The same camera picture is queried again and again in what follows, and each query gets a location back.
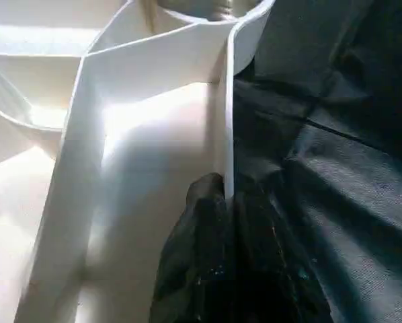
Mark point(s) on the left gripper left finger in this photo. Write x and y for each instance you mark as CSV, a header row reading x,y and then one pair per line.
x,y
191,262

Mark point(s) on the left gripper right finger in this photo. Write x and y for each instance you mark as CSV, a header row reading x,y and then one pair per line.
x,y
271,262

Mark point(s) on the white plastic table leg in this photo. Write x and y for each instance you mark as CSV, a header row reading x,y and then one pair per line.
x,y
208,8

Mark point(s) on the black work mat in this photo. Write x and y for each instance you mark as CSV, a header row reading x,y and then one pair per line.
x,y
335,168

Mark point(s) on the white plastic table top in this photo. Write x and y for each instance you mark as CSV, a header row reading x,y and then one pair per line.
x,y
120,134

